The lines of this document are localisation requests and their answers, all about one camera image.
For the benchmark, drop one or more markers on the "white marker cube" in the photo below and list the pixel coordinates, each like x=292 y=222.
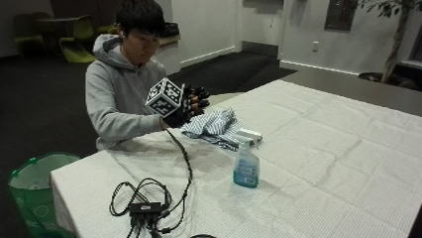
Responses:
x=165 y=96

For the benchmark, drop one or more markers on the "striped blue white cloth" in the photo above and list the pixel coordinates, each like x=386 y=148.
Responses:
x=215 y=127

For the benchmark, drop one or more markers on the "white counter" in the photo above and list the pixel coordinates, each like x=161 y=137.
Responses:
x=169 y=49

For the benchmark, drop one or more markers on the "the person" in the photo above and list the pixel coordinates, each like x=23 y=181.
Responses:
x=116 y=95

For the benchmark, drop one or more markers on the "black bag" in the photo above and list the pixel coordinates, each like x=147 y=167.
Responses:
x=171 y=29

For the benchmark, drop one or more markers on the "blue spray bottle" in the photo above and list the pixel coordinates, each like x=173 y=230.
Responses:
x=247 y=167

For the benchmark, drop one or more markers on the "white tablecloth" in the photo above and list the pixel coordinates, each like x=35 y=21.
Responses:
x=272 y=165

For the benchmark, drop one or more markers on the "green chair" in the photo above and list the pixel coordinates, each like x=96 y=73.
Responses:
x=79 y=43
x=27 y=38

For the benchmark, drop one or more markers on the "black hub box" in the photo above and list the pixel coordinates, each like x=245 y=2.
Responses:
x=145 y=209

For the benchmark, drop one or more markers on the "dark round table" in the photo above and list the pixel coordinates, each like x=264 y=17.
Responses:
x=55 y=21

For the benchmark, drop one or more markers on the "small black round object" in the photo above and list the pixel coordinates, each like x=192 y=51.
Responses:
x=203 y=236

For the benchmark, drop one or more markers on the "potted tree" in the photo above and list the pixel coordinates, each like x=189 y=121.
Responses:
x=393 y=36

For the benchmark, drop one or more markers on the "green bag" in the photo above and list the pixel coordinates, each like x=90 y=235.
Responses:
x=38 y=198

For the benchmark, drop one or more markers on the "white wall outlet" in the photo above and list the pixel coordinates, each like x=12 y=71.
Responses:
x=315 y=46

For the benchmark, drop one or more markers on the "dark wall frame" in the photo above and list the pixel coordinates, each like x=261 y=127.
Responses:
x=342 y=15

